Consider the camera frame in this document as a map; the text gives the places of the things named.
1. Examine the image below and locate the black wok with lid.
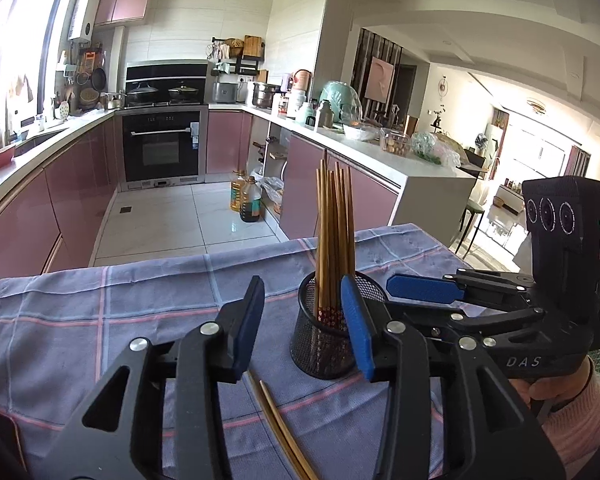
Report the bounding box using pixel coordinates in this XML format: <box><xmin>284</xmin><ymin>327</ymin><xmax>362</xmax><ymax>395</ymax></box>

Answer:
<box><xmin>126</xmin><ymin>83</ymin><xmax>160</xmax><ymax>107</ymax></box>

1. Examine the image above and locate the person's right hand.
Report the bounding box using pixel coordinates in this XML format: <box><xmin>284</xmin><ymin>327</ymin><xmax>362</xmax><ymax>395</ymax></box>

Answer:
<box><xmin>509</xmin><ymin>357</ymin><xmax>594</xmax><ymax>415</ymax></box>

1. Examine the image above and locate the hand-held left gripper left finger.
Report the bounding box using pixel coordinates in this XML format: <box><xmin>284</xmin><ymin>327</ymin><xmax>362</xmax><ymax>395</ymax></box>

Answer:
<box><xmin>39</xmin><ymin>275</ymin><xmax>266</xmax><ymax>480</ymax></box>

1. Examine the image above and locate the kitchen window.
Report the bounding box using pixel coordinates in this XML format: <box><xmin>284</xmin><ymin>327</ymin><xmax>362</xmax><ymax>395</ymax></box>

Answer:
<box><xmin>0</xmin><ymin>0</ymin><xmax>76</xmax><ymax>133</ymax></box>

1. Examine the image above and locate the black pan with glass lid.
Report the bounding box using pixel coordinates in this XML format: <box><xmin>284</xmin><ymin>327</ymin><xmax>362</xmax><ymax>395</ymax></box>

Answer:
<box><xmin>167</xmin><ymin>83</ymin><xmax>201</xmax><ymax>104</ymax></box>

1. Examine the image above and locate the clear plastic bag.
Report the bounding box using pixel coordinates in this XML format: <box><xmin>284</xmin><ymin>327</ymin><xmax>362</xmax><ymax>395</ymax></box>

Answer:
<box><xmin>410</xmin><ymin>131</ymin><xmax>462</xmax><ymax>167</ymax></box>

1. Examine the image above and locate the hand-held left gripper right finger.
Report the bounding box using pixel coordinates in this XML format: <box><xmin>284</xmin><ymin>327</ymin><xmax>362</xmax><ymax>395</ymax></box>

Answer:
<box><xmin>340</xmin><ymin>273</ymin><xmax>567</xmax><ymax>480</ymax></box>

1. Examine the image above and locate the black built-in oven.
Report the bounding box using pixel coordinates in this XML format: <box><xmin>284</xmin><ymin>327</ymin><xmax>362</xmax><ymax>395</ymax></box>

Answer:
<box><xmin>121</xmin><ymin>109</ymin><xmax>204</xmax><ymax>184</ymax></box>

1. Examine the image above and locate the black wall rack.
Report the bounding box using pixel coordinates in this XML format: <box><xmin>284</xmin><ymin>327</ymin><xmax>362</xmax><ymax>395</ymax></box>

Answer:
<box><xmin>211</xmin><ymin>36</ymin><xmax>267</xmax><ymax>79</ymax></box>

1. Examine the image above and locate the mint green appliance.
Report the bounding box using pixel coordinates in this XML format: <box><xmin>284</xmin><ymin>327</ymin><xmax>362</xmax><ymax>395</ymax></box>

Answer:
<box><xmin>320</xmin><ymin>81</ymin><xmax>365</xmax><ymax>126</ymax></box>

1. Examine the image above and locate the pink wall picture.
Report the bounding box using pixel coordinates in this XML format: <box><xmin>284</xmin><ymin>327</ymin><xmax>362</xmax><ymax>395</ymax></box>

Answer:
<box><xmin>369</xmin><ymin>56</ymin><xmax>396</xmax><ymax>102</ymax></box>

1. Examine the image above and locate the person's right forearm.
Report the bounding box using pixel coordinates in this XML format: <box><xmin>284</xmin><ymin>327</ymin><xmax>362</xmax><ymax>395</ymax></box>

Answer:
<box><xmin>540</xmin><ymin>360</ymin><xmax>600</xmax><ymax>480</ymax></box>

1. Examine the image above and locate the pink kettle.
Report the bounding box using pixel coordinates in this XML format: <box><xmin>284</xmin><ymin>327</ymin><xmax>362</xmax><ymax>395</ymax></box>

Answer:
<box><xmin>292</xmin><ymin>69</ymin><xmax>314</xmax><ymax>97</ymax></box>

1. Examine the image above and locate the bunch of wooden chopsticks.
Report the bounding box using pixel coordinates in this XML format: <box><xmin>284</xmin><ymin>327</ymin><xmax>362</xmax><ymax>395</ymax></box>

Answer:
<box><xmin>315</xmin><ymin>149</ymin><xmax>356</xmax><ymax>328</ymax></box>

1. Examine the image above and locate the yellow oil bottle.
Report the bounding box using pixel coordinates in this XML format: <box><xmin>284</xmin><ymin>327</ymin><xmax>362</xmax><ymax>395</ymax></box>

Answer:
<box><xmin>229</xmin><ymin>172</ymin><xmax>248</xmax><ymax>212</ymax></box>

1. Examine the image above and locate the black mesh utensil holder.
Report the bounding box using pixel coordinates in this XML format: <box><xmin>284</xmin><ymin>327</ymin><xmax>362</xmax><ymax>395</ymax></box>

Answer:
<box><xmin>290</xmin><ymin>270</ymin><xmax>387</xmax><ymax>380</ymax></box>

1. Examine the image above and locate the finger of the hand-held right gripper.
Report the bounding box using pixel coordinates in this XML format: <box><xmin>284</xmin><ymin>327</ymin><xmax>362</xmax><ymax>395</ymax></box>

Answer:
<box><xmin>380</xmin><ymin>301</ymin><xmax>549</xmax><ymax>343</ymax></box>
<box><xmin>385</xmin><ymin>268</ymin><xmax>537</xmax><ymax>312</ymax></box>

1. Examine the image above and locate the clear plastic food container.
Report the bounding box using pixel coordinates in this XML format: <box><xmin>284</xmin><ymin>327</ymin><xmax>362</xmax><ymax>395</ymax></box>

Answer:
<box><xmin>380</xmin><ymin>129</ymin><xmax>412</xmax><ymax>157</ymax></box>

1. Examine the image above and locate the white water heater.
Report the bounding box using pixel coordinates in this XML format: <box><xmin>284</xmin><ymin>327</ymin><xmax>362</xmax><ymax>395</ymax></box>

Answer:
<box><xmin>68</xmin><ymin>0</ymin><xmax>101</xmax><ymax>43</ymax></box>

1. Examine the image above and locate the pink base cabinet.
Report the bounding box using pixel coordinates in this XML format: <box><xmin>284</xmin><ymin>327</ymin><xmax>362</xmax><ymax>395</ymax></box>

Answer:
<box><xmin>0</xmin><ymin>110</ymin><xmax>123</xmax><ymax>286</ymax></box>
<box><xmin>206</xmin><ymin>109</ymin><xmax>401</xmax><ymax>241</ymax></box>

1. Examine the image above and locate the white bowl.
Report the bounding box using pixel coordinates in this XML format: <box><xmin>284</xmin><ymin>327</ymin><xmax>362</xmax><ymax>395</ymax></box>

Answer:
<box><xmin>342</xmin><ymin>122</ymin><xmax>381</xmax><ymax>142</ymax></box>

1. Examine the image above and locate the steel stock pot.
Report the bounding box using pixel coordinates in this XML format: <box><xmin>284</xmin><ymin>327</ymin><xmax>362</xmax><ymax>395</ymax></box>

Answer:
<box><xmin>250</xmin><ymin>81</ymin><xmax>277</xmax><ymax>110</ymax></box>

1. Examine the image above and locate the dark oil bottle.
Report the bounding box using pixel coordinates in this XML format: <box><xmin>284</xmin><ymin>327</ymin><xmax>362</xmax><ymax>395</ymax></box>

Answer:
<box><xmin>239</xmin><ymin>176</ymin><xmax>264</xmax><ymax>223</ymax></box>

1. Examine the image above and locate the black range hood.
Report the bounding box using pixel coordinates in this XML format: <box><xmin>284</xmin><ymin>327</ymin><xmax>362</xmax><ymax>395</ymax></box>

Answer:
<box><xmin>125</xmin><ymin>61</ymin><xmax>209</xmax><ymax>109</ymax></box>

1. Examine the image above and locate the blue-grey checked tablecloth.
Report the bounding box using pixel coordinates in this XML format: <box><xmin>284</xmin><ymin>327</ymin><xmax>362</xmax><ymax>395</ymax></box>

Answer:
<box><xmin>0</xmin><ymin>223</ymin><xmax>486</xmax><ymax>480</ymax></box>

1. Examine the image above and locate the grey rice cooker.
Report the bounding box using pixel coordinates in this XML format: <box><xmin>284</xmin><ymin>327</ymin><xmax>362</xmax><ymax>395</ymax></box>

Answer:
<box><xmin>212</xmin><ymin>81</ymin><xmax>240</xmax><ymax>105</ymax></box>

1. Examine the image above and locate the green stool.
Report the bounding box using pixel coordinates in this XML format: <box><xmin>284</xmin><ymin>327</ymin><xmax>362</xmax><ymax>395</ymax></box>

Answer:
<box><xmin>455</xmin><ymin>199</ymin><xmax>483</xmax><ymax>256</ymax></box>

